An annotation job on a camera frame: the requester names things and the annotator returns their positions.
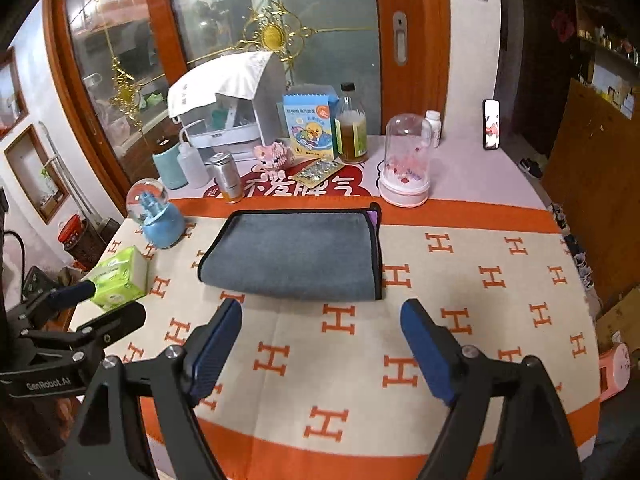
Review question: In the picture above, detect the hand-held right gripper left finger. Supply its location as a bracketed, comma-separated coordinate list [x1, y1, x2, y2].
[35, 298, 243, 480]

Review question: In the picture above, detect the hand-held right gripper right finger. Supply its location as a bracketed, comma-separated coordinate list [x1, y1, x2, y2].
[400, 298, 583, 480]

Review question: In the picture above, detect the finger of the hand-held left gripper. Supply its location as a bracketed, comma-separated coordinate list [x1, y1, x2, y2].
[7, 281, 97, 332]
[20, 302, 147, 362]

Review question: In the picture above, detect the grey towel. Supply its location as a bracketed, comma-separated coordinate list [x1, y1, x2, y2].
[197, 207, 385, 303]

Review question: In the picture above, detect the green tissue box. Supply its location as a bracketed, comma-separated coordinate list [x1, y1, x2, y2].
[80, 246, 149, 311]

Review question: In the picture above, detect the dark woven basket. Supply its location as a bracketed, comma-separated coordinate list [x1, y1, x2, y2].
[65, 220, 110, 272]

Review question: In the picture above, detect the red jar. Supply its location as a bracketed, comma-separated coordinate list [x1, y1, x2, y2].
[57, 214, 83, 250]

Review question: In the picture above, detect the orange cream patterned blanket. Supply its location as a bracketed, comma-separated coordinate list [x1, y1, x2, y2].
[70, 195, 601, 480]

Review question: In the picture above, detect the blue snow globe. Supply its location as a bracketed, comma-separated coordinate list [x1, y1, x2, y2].
[126, 178, 187, 250]

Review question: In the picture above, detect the teal cylinder humidifier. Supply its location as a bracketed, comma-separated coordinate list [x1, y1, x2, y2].
[152, 137, 190, 191]

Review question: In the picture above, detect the silver metal can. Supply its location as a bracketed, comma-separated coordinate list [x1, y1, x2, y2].
[212, 152, 244, 204]

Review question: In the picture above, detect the white squeeze bottle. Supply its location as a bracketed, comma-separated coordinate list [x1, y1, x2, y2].
[176, 119, 210, 188]

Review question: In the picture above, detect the pink dome music box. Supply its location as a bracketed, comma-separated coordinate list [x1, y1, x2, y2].
[377, 113, 433, 208]

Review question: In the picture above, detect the white red printed table mat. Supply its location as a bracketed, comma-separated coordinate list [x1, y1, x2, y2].
[160, 134, 506, 202]

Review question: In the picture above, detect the pink plastic stool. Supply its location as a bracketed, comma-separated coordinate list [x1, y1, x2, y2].
[597, 342, 632, 403]

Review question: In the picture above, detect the pink pig toy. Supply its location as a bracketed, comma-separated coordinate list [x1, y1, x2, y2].
[253, 142, 291, 170]

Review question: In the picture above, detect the gold blister pack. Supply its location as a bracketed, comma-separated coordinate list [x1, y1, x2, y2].
[291, 158, 346, 186]

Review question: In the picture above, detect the white pill bottle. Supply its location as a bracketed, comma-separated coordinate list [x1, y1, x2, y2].
[424, 110, 442, 148]

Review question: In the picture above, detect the glass bottle brown liquid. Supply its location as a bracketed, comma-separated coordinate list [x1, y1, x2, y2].
[334, 82, 369, 164]

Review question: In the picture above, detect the smartphone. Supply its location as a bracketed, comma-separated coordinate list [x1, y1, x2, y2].
[482, 99, 502, 151]

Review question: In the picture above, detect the blue duck print box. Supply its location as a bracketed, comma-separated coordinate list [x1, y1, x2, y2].
[282, 85, 341, 161]

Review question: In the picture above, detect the white covered storage box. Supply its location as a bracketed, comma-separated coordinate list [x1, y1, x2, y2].
[177, 52, 286, 161]

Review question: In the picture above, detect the white cloth cover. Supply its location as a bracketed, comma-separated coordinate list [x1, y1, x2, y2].
[167, 51, 273, 121]

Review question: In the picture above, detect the orange wooden glass door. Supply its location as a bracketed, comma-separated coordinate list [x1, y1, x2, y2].
[42, 0, 451, 201]

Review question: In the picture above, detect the wooden wall frame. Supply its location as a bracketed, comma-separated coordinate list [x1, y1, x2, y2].
[4, 124, 71, 225]
[0, 47, 30, 133]

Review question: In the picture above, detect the silver door handle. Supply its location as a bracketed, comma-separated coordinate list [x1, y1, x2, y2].
[392, 11, 407, 66]

